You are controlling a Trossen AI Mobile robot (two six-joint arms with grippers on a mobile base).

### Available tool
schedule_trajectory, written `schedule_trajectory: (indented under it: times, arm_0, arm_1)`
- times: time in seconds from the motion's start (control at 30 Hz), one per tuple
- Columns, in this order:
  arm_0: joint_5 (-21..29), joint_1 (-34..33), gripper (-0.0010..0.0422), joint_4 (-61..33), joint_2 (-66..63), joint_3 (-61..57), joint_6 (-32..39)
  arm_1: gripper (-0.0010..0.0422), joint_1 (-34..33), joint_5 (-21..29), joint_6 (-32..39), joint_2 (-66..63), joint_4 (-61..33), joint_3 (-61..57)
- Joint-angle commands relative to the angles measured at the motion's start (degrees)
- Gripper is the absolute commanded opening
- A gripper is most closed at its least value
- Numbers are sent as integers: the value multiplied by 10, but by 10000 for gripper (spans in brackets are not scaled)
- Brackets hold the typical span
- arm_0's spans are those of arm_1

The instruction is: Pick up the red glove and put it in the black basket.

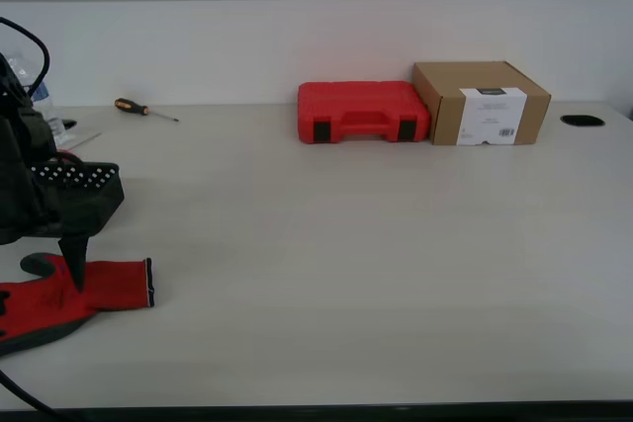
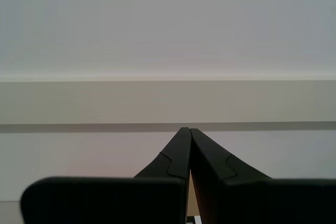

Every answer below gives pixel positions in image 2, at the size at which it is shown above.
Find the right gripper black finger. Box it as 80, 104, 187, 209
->
189, 128, 336, 224
20, 126, 192, 224

